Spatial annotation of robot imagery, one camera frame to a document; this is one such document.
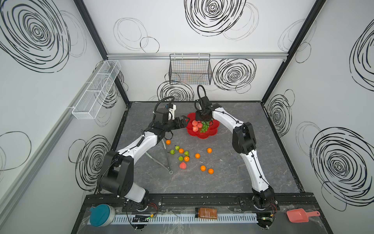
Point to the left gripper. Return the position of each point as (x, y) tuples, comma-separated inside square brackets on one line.
[(182, 124)]

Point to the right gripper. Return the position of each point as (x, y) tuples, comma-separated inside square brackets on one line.
[(199, 116)]

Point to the green grape bunch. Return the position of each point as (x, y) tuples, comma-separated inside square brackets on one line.
[(205, 128)]

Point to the red flower-shaped bowl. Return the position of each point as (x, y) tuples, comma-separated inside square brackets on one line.
[(213, 129)]

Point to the red peach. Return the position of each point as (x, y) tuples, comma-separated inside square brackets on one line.
[(183, 165)]

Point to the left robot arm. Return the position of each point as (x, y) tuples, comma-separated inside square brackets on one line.
[(117, 172)]

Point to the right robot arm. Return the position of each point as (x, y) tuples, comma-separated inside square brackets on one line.
[(244, 143)]

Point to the green-tipped metal tongs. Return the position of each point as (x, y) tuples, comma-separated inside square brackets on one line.
[(161, 158)]

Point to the teal lidded container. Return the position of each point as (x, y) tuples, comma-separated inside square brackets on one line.
[(102, 215)]

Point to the pink plastic scoop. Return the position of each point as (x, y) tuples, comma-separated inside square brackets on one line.
[(300, 215)]

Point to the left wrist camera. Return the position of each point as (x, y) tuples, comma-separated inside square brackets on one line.
[(171, 108)]

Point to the black wire basket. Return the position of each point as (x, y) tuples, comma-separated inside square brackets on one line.
[(191, 69)]

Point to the white wire shelf basket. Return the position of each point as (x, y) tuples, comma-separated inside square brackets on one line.
[(95, 93)]

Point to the white cable duct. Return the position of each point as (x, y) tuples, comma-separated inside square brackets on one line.
[(124, 219)]

